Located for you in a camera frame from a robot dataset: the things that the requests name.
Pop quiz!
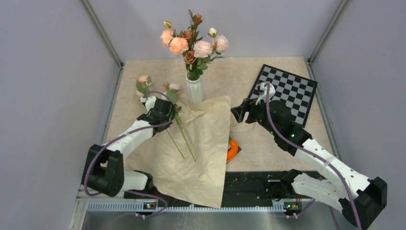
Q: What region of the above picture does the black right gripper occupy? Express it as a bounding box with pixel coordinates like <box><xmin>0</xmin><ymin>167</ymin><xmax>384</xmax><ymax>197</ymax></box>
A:
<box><xmin>231</xmin><ymin>94</ymin><xmax>279</xmax><ymax>136</ymax></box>

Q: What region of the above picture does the white ribbed vase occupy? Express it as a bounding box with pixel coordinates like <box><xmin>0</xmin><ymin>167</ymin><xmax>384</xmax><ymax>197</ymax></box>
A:
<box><xmin>186</xmin><ymin>73</ymin><xmax>204</xmax><ymax>104</ymax></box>

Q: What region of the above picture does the black grey checkerboard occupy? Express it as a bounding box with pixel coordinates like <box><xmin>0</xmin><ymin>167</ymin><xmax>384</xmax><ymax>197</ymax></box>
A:
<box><xmin>248</xmin><ymin>64</ymin><xmax>318</xmax><ymax>127</ymax></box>

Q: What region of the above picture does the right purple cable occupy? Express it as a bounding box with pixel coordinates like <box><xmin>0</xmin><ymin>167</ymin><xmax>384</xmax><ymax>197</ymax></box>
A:
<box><xmin>263</xmin><ymin>81</ymin><xmax>364</xmax><ymax>230</ymax></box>

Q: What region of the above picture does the brown rose flower stem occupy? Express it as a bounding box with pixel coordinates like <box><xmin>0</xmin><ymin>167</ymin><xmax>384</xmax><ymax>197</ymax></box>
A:
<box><xmin>181</xmin><ymin>10</ymin><xmax>203</xmax><ymax>81</ymax></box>

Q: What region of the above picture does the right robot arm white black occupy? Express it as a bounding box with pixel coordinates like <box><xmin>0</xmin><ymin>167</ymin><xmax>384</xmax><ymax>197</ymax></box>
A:
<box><xmin>231</xmin><ymin>99</ymin><xmax>387</xmax><ymax>230</ymax></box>

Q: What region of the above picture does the orange plastic ring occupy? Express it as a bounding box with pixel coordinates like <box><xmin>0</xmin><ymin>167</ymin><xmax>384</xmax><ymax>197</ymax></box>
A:
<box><xmin>226</xmin><ymin>138</ymin><xmax>239</xmax><ymax>163</ymax></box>

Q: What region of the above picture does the white pink rose stem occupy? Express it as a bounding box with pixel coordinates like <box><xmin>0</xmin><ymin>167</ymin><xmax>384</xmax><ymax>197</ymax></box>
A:
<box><xmin>163</xmin><ymin>82</ymin><xmax>197</xmax><ymax>162</ymax></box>

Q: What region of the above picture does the pale pink peony stem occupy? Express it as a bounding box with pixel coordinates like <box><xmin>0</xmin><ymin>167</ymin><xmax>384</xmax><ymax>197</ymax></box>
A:
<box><xmin>192</xmin><ymin>27</ymin><xmax>230</xmax><ymax>70</ymax></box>

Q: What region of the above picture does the orange paper flower bouquet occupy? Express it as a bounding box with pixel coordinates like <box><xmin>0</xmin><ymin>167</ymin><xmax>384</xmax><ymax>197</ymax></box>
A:
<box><xmin>125</xmin><ymin>96</ymin><xmax>231</xmax><ymax>208</ymax></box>

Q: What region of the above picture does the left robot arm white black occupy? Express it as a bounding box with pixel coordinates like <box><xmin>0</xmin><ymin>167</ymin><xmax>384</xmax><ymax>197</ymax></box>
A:
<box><xmin>81</xmin><ymin>96</ymin><xmax>175</xmax><ymax>198</ymax></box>

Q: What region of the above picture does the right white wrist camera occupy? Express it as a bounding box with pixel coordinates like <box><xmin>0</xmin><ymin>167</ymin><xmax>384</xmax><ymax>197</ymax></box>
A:
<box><xmin>255</xmin><ymin>81</ymin><xmax>276</xmax><ymax>105</ymax></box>

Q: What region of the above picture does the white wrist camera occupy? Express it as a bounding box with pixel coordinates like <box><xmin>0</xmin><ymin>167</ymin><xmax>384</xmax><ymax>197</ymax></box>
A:
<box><xmin>255</xmin><ymin>81</ymin><xmax>276</xmax><ymax>105</ymax></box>
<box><xmin>140</xmin><ymin>96</ymin><xmax>157</xmax><ymax>112</ymax></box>

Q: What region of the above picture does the peach pink flower stem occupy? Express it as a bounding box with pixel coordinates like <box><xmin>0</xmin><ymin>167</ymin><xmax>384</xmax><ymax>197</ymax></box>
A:
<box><xmin>160</xmin><ymin>21</ymin><xmax>194</xmax><ymax>57</ymax></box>

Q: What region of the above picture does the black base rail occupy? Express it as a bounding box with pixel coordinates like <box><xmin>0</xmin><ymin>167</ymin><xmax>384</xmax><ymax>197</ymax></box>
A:
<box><xmin>133</xmin><ymin>171</ymin><xmax>309</xmax><ymax>207</ymax></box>

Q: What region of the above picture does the small pink rose stem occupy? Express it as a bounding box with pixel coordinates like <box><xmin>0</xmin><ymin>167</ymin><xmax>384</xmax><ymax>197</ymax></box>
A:
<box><xmin>135</xmin><ymin>75</ymin><xmax>186</xmax><ymax>161</ymax></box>

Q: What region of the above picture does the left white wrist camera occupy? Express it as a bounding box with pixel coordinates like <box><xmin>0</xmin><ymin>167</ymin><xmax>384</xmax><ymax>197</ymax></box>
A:
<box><xmin>140</xmin><ymin>96</ymin><xmax>157</xmax><ymax>112</ymax></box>

